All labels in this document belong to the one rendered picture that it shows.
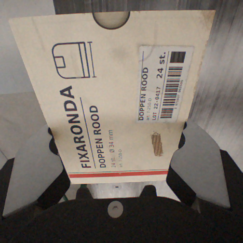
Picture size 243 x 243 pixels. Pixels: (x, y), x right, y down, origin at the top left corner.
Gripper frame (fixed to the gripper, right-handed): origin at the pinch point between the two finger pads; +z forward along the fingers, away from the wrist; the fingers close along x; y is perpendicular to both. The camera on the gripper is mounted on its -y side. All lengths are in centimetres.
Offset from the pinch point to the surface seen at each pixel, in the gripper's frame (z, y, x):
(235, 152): 5.2, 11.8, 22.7
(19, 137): 88, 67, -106
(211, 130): 5.2, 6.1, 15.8
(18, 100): 88, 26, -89
